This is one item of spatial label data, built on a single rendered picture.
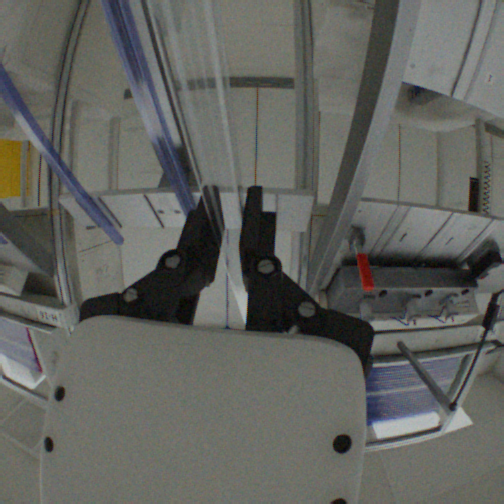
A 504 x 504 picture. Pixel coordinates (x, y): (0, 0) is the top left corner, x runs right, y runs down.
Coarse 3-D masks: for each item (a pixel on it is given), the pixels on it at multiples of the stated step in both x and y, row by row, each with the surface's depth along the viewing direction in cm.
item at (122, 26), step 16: (112, 0) 9; (128, 0) 10; (112, 16) 10; (128, 16) 10; (112, 32) 11; (128, 32) 11; (128, 48) 12; (128, 64) 13; (144, 64) 14; (128, 80) 15; (144, 80) 15; (144, 96) 16; (144, 112) 17; (160, 112) 18; (160, 128) 19; (160, 144) 20; (160, 160) 22; (176, 160) 22; (176, 176) 24; (176, 192) 26; (192, 208) 28
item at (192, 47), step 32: (160, 0) 3; (192, 0) 3; (160, 32) 4; (192, 32) 4; (192, 64) 5; (224, 64) 5; (192, 96) 6; (224, 96) 6; (192, 128) 7; (224, 128) 7; (192, 160) 8; (224, 160) 8; (224, 192) 9; (224, 224) 11; (224, 256) 14
